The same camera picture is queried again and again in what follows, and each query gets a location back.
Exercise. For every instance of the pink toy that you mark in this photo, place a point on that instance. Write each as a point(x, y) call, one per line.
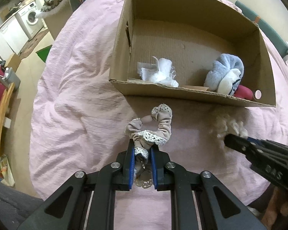
point(243, 92)

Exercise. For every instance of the wooden chair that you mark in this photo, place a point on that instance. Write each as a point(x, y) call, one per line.
point(2, 117)

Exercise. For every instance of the beige armchair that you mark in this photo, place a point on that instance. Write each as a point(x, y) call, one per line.
point(56, 20)

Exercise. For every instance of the person's right hand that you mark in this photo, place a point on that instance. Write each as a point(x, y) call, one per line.
point(283, 208)

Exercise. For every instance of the long beige cardboard tube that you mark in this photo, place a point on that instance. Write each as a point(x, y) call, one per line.
point(196, 88)

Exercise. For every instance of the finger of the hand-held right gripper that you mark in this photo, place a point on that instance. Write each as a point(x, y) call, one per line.
point(261, 141)
point(237, 145)

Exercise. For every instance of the green bin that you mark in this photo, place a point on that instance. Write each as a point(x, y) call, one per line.
point(42, 52)

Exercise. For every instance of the small cardboard box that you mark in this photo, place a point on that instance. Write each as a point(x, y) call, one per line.
point(14, 63)

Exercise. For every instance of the person's grey clothing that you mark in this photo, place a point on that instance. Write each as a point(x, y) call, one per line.
point(7, 206)

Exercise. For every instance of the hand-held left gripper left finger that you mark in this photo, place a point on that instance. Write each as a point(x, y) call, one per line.
point(132, 167)

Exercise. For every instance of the patterned floor rug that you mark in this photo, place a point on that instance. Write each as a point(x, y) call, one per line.
point(31, 44)

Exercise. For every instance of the light blue plush toy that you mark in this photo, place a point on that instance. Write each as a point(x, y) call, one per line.
point(226, 74)

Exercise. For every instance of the clear plastic packet white labels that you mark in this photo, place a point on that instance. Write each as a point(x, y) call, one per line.
point(144, 68)

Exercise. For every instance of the white kitchen cabinets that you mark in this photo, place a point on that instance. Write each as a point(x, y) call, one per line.
point(7, 38)

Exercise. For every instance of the pink bed sheet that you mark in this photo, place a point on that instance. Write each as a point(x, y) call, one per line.
point(81, 105)

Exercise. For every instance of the brown cardboard box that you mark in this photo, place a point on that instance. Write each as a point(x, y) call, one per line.
point(194, 48)

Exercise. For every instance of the beige lace-trimmed scrunchie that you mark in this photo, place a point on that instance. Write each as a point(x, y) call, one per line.
point(153, 129)

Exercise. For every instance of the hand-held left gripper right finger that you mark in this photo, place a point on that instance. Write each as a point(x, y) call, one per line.
point(154, 170)

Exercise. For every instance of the white washing machine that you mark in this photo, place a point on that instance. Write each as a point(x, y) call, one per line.
point(30, 18)

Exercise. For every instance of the grey container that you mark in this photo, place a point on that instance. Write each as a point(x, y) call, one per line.
point(11, 76)

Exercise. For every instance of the fluffy beige scrunchie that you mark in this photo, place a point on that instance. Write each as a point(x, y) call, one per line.
point(230, 125)

